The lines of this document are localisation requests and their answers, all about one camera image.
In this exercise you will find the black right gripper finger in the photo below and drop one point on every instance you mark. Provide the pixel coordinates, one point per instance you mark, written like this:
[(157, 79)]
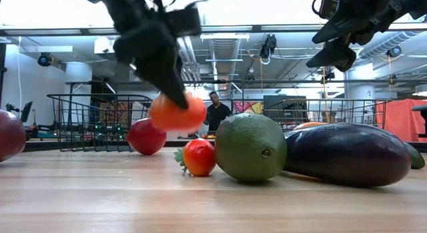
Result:
[(340, 24), (337, 56)]

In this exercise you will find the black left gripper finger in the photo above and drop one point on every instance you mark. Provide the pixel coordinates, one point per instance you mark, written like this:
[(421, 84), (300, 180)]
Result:
[(170, 82)]

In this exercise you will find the orange bell pepper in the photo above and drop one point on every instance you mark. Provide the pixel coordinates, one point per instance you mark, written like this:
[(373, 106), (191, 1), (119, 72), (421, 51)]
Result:
[(166, 117), (308, 125)]

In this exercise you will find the small red-orange tomato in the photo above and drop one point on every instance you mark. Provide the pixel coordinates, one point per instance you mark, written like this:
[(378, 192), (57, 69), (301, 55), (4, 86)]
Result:
[(200, 158)]

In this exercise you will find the purple eggplant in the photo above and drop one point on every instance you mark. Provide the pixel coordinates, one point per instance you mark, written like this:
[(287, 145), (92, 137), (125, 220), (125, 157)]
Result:
[(347, 153)]

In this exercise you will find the green avocado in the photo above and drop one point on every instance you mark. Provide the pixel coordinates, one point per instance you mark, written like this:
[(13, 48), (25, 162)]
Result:
[(247, 149)]

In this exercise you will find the green cucumber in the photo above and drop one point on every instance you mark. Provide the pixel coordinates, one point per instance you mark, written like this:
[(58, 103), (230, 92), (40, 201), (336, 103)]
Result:
[(417, 158)]

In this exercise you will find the dark red apple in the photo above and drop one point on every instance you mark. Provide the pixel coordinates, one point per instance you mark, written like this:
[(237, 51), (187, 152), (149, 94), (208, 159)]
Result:
[(10, 136)]

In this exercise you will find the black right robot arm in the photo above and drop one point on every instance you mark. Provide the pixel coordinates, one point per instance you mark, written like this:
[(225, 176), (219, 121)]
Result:
[(413, 2)]

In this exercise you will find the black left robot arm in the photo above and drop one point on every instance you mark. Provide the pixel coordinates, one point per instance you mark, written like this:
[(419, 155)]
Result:
[(116, 6)]

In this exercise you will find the white ceiling box unit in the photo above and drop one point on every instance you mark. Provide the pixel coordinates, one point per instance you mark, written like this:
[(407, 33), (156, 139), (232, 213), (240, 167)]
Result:
[(103, 46)]

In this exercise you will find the black ceiling spotlight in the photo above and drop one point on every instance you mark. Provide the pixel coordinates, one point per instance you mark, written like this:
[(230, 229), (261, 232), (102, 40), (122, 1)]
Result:
[(394, 51), (45, 59)]

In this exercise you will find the person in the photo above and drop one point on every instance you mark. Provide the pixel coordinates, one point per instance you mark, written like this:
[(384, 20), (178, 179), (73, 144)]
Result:
[(217, 116)]

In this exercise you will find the black hanging ceiling device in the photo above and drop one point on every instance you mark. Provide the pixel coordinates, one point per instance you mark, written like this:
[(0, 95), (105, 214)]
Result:
[(268, 46)]

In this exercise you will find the white ceiling light fixture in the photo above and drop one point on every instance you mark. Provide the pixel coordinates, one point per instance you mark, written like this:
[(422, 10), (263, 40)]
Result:
[(224, 36)]

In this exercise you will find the dark computer monitor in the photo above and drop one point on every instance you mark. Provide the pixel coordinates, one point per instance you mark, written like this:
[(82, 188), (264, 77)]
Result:
[(283, 106)]

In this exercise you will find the colourful patterned cloth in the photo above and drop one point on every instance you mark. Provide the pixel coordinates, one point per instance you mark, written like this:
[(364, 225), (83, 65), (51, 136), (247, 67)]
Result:
[(248, 107)]

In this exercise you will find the orange-red partition cloth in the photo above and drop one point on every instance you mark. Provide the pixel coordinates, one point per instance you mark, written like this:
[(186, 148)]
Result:
[(400, 121)]

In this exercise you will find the small black monitor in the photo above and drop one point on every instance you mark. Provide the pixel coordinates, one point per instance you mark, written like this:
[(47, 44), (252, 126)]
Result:
[(26, 111)]

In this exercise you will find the white ribbed air duct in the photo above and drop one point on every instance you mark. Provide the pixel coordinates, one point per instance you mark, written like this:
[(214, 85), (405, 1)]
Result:
[(383, 44)]

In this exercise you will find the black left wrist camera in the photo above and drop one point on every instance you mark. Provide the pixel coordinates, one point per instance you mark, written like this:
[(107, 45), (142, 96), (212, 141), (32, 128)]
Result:
[(183, 21)]

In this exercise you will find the silver ribbed air duct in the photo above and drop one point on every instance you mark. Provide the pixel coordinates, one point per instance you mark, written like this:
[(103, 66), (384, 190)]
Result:
[(224, 49)]

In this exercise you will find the black overhead frame beam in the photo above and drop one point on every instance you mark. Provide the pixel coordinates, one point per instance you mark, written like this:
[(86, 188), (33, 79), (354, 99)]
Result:
[(256, 27)]

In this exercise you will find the black table frame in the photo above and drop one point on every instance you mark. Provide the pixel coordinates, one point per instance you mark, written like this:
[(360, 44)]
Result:
[(43, 145)]

